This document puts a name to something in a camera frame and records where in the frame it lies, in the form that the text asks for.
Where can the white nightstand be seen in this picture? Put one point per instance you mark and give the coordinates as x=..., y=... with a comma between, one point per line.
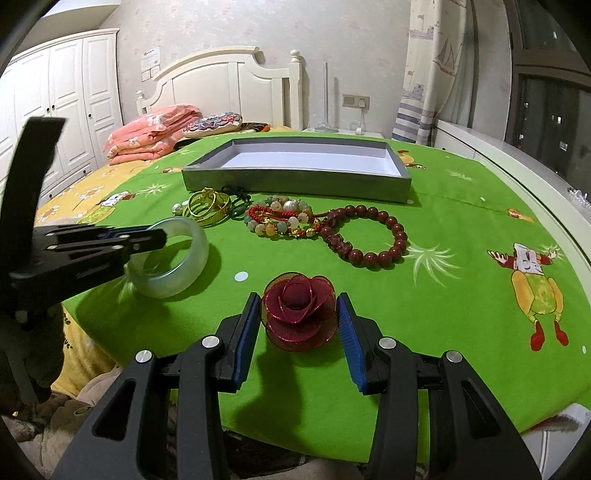
x=355, y=133

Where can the dark window frame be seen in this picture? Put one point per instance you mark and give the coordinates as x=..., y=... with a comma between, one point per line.
x=549, y=116

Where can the gold bangle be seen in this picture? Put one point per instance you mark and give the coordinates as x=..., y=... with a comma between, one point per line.
x=210, y=220

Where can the black orange folded cloth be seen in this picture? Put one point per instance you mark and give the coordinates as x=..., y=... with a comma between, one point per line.
x=254, y=127

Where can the gold wire ring ornament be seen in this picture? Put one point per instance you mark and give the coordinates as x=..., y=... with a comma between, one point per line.
x=207, y=202

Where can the white pearl pendant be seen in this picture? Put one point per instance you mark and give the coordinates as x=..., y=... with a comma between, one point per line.
x=290, y=206

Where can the red wire rose brooch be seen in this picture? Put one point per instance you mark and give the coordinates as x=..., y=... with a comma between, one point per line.
x=299, y=311

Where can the sailboat print curtain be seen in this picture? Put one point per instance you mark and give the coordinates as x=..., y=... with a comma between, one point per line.
x=435, y=42

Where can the green cartoon tablecloth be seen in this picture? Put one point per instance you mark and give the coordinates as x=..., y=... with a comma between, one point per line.
x=446, y=294

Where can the embroidered patterned pillow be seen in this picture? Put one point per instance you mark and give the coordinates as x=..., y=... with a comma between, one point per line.
x=212, y=125

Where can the pale green jade bangle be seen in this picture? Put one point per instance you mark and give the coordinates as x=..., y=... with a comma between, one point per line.
x=173, y=268

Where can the yellow floral bedsheet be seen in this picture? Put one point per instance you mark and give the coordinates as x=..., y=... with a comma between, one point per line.
x=83, y=359

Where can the folded pink quilt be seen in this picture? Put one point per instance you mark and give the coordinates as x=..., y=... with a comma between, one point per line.
x=150, y=136

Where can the white wooden headboard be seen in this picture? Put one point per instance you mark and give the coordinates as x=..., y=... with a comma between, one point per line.
x=231, y=79

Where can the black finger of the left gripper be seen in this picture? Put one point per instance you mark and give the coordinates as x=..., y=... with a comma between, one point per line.
x=72, y=251
x=33, y=156

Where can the paper notice on wall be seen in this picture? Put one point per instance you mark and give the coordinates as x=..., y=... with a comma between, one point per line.
x=150, y=59

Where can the red cord bracelet gold charms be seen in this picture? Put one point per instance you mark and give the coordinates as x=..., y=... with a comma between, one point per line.
x=264, y=221

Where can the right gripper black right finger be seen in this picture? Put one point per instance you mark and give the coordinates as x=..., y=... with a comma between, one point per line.
x=470, y=434

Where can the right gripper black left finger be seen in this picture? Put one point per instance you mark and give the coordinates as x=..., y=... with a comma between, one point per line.
x=124, y=436

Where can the small pearl earring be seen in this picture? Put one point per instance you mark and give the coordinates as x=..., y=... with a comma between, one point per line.
x=177, y=209

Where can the grey cardboard tray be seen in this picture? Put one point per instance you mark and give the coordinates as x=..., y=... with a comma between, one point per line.
x=340, y=166

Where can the white lamp stand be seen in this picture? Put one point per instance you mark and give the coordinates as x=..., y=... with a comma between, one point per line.
x=328, y=120

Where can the white wardrobe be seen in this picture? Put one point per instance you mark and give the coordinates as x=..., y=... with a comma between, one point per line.
x=72, y=77

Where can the wall power socket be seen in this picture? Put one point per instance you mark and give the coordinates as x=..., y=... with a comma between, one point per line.
x=355, y=101

